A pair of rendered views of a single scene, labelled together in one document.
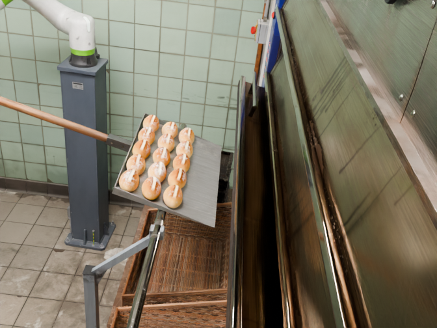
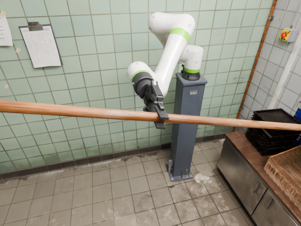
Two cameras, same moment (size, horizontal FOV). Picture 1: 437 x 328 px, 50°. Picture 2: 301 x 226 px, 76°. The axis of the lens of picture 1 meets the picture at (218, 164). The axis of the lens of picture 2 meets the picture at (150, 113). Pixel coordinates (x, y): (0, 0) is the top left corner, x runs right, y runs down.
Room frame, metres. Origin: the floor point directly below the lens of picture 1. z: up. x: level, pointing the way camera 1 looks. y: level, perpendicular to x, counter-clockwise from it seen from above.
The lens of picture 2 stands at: (1.00, 1.45, 1.87)
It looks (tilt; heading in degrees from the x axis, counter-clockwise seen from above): 35 degrees down; 347
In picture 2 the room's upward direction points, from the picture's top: straight up
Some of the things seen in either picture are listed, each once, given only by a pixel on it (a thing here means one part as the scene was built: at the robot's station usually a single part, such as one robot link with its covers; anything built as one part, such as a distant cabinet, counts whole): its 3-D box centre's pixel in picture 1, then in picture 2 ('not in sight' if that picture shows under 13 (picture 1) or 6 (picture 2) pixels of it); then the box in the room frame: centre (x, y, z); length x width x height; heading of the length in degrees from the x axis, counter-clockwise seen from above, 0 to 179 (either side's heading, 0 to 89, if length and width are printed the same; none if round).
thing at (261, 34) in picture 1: (263, 31); (288, 34); (2.44, -0.14, 1.46); 0.10 x 0.07 x 0.10; 1
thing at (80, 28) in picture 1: (80, 32); (191, 58); (2.36, 0.79, 1.36); 0.16 x 0.13 x 0.19; 50
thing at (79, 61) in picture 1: (86, 53); (189, 71); (2.40, 0.78, 1.23); 0.26 x 0.15 x 0.06; 177
